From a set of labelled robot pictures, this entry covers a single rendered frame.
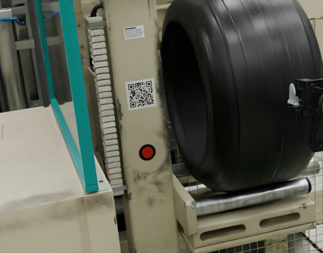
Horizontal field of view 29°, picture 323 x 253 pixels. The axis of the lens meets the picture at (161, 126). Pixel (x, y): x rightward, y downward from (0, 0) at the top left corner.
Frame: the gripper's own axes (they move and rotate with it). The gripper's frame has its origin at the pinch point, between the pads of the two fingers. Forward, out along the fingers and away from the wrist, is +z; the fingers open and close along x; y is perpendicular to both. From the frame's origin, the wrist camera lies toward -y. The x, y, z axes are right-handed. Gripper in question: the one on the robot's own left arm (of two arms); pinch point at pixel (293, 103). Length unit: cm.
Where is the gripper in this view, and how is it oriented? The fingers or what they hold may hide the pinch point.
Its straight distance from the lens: 152.5
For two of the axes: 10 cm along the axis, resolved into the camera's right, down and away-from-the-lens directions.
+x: -9.6, 1.6, -2.2
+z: -2.5, -1.6, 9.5
